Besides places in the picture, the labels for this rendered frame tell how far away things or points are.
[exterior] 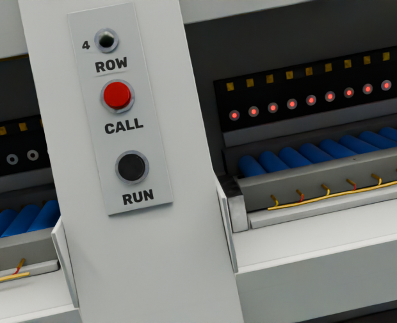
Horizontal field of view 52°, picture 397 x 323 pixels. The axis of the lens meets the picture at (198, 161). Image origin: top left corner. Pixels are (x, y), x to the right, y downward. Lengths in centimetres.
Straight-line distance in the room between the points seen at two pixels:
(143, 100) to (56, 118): 5
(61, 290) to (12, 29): 17
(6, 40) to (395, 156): 29
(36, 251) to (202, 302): 13
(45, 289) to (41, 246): 3
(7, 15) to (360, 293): 28
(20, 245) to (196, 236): 13
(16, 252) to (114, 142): 12
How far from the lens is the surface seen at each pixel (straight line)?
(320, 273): 27
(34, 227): 35
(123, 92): 24
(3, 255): 32
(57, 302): 28
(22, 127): 43
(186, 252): 25
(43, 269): 31
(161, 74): 25
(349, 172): 34
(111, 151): 25
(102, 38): 25
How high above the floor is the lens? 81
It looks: level
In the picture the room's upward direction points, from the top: 11 degrees counter-clockwise
